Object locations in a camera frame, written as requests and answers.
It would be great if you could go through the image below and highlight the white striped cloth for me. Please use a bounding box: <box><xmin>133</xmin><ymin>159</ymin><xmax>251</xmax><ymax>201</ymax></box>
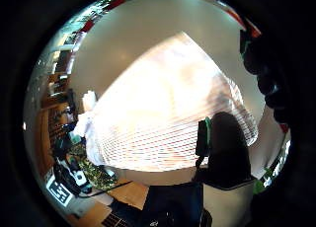
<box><xmin>72</xmin><ymin>31</ymin><xmax>260</xmax><ymax>174</ymax></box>

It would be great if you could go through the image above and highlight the black keyboard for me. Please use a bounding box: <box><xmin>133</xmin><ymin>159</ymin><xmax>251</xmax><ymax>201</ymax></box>
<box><xmin>101</xmin><ymin>211</ymin><xmax>133</xmax><ymax>227</ymax></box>

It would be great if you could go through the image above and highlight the white marker cube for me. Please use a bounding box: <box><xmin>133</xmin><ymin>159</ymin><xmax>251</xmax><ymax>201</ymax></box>
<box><xmin>44</xmin><ymin>174</ymin><xmax>75</xmax><ymax>208</ymax></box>

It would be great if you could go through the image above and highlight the wooden shelf unit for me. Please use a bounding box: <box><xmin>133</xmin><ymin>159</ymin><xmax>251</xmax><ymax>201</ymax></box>
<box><xmin>39</xmin><ymin>48</ymin><xmax>78</xmax><ymax>166</ymax></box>

